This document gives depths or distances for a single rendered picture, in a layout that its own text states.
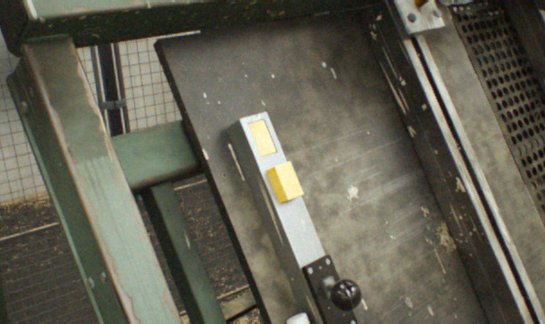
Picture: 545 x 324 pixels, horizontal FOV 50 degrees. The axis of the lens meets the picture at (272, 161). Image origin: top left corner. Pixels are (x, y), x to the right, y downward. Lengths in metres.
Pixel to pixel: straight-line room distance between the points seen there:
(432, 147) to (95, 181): 0.60
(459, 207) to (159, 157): 0.53
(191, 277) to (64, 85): 0.31
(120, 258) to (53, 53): 0.25
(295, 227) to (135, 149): 0.24
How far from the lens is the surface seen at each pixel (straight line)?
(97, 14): 0.73
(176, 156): 0.84
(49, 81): 0.72
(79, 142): 0.70
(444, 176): 1.07
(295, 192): 0.81
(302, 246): 0.82
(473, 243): 1.08
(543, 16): 1.50
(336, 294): 0.71
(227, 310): 2.09
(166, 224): 0.83
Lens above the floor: 1.93
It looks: 20 degrees down
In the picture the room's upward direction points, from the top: 3 degrees counter-clockwise
